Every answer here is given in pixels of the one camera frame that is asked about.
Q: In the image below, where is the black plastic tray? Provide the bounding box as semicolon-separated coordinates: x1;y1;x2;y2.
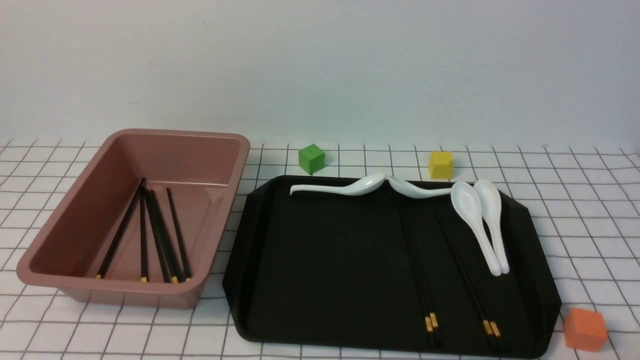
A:
222;175;562;359

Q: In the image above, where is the white spoon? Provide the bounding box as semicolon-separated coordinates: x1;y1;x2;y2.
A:
387;176;451;199
450;181;502;276
289;173;387;197
473;178;510;274

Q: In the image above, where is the yellow cube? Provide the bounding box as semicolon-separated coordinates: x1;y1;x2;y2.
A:
427;151;454;180

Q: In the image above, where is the white spoon far left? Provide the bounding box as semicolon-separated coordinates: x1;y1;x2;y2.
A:
289;173;387;197

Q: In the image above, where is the green cube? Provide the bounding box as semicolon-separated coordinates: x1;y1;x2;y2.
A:
298;143;326;175

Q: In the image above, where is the white spoon far right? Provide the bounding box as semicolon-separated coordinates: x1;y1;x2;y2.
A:
473;178;510;274

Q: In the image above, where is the black chopstick in bin leftmost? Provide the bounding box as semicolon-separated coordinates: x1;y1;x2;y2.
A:
94;177;147;280

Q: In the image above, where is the orange cube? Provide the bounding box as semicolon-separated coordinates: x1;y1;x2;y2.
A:
563;307;608;353

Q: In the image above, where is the pink plastic bin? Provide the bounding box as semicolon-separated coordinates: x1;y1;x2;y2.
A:
16;129;250;308

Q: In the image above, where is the black chopstick in bin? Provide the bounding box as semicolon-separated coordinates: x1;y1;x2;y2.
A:
138;186;149;283
144;187;172;284
94;177;147;280
166;187;192;281

